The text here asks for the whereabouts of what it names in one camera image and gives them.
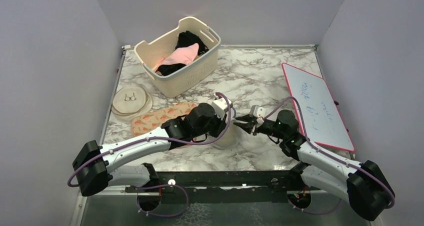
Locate round beige bra wash bag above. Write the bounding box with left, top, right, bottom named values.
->
left=111, top=86, right=153, bottom=121

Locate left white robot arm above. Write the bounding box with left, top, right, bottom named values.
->
left=67, top=99, right=232, bottom=197

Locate cream perforated laundry basket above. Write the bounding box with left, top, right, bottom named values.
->
left=134, top=16, right=222, bottom=98

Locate pink garment in basket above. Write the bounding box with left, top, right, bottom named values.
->
left=157, top=43, right=199, bottom=66

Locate pink framed whiteboard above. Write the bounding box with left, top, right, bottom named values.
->
left=281, top=63, right=355, bottom=152

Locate floral peach mesh laundry bag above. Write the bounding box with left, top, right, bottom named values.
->
left=130, top=101, right=197, bottom=137

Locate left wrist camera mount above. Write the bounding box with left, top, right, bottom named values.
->
left=211, top=97, right=229, bottom=117

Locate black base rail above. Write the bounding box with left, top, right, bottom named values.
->
left=124, top=169, right=311, bottom=204

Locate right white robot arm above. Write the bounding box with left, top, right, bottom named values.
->
left=234, top=109, right=395, bottom=221

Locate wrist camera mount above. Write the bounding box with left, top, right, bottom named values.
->
left=249, top=105, right=266, bottom=127
left=211, top=97, right=229, bottom=117

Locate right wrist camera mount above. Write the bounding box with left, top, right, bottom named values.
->
left=249, top=105, right=266, bottom=127

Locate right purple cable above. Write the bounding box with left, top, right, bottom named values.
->
left=263, top=96, right=396, bottom=209

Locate black garment in basket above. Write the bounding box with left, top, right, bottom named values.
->
left=153, top=30, right=209, bottom=76

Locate white mesh cylindrical laundry bag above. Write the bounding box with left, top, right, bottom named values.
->
left=212, top=108, right=243, bottom=150

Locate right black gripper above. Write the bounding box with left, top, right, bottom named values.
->
left=233, top=113, right=286, bottom=140

